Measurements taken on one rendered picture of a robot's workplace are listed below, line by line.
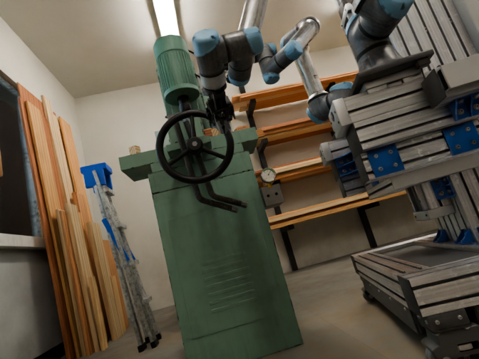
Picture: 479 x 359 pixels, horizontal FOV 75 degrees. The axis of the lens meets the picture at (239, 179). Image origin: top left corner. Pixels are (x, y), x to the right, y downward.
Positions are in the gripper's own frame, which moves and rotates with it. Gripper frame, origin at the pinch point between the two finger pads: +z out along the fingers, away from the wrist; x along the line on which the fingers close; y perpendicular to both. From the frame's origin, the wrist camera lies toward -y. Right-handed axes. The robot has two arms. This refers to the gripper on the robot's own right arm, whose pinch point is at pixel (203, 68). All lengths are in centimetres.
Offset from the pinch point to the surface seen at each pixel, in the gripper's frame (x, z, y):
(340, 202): -50, -124, -197
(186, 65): -10.9, 7.0, -1.6
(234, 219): 63, 3, -36
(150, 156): 33.6, 31.2, -17.6
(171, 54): -14.6, 13.0, 3.4
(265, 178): 55, -13, -24
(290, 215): -49, -67, -196
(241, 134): 32.9, -9.2, -17.5
